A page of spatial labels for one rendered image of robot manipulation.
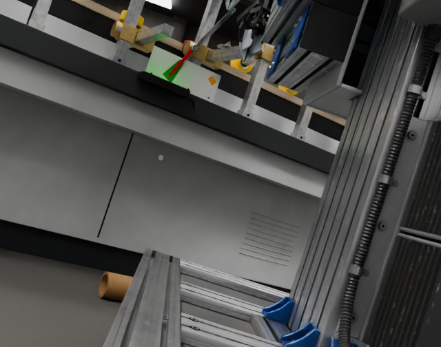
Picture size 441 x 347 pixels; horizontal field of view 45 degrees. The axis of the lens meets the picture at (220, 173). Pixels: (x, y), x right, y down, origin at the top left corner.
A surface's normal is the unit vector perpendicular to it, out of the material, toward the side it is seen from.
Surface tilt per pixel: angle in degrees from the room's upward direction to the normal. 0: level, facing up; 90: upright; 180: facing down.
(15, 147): 90
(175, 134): 90
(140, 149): 90
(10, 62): 90
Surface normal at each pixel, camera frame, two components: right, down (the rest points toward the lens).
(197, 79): 0.46, 0.13
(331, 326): 0.08, 0.00
